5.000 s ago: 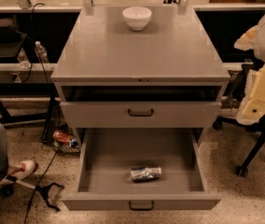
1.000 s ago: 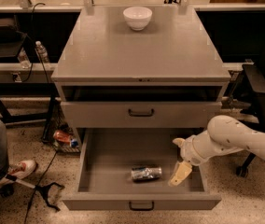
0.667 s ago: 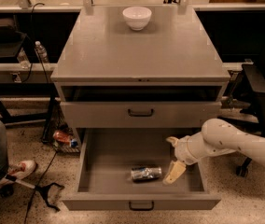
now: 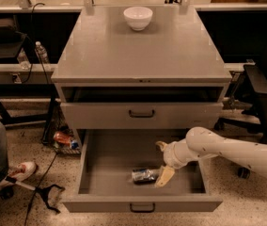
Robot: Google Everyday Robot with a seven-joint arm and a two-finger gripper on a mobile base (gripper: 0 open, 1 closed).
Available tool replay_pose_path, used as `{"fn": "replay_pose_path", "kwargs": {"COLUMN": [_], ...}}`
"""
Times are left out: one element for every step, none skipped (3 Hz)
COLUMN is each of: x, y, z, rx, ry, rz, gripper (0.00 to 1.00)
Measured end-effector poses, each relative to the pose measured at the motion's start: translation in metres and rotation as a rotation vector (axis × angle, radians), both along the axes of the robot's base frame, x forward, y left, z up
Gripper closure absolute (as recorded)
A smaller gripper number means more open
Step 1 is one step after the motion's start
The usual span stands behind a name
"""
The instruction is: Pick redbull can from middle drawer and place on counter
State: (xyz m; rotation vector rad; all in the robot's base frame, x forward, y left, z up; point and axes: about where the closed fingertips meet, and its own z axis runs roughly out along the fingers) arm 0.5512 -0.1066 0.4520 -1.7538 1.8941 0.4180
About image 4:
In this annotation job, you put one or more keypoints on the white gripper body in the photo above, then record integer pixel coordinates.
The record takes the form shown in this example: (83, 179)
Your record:
(170, 155)

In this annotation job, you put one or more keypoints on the silver blue redbull can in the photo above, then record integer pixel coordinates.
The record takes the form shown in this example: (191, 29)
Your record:
(141, 176)

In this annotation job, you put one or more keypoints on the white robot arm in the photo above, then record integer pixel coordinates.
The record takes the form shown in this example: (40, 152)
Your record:
(200, 143)

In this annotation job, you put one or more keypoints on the open grey lower drawer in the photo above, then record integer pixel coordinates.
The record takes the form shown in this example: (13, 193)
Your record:
(105, 181)

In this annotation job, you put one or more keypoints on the grey drawer cabinet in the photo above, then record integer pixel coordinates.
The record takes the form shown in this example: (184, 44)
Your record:
(173, 60)

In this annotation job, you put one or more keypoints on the closed grey upper drawer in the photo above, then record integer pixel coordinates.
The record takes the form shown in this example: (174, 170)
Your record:
(140, 115)

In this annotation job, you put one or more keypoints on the orange snack bag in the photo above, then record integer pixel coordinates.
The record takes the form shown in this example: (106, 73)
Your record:
(66, 140)

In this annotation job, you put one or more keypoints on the black office chair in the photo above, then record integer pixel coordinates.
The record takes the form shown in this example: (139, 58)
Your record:
(254, 90)

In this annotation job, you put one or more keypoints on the black reacher grabber tool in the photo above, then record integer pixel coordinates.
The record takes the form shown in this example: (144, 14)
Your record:
(7, 192)

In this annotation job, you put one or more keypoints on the white ceramic bowl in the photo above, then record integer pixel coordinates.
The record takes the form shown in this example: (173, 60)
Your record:
(137, 18)

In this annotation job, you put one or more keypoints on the white red sneaker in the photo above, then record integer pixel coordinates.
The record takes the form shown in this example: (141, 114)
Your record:
(20, 173)

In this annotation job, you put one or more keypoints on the clear plastic water bottle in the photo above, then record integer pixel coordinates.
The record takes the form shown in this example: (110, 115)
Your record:
(42, 53)

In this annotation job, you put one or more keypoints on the black table leg frame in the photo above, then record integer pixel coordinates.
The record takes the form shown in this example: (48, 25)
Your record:
(32, 91)

